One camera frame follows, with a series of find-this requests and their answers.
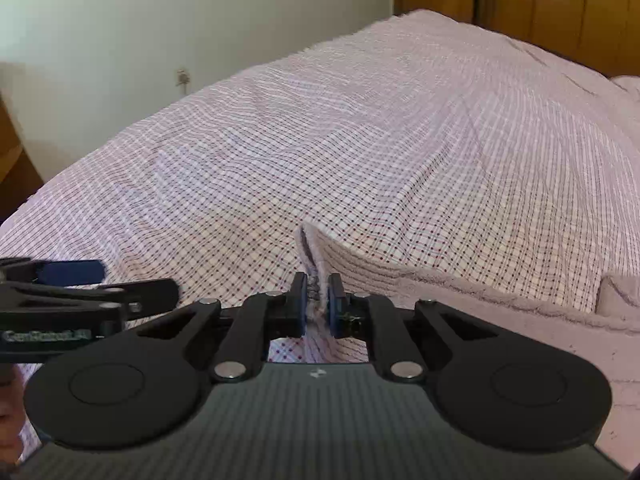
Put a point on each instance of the wooden wardrobe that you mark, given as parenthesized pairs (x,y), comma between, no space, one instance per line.
(600,34)

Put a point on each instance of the lilac knitted sweater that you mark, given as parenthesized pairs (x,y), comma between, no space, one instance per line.
(607,337)

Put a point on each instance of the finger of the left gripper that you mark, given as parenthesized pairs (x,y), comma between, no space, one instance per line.
(49,272)
(138,298)

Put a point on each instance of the wall power socket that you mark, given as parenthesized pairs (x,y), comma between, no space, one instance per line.
(183,80)

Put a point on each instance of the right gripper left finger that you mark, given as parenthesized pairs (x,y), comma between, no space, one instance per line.
(286,313)

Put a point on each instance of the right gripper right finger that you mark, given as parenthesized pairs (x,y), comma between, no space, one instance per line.
(348,314)

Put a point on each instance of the pink checked bed sheet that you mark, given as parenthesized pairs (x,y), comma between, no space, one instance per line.
(418,141)

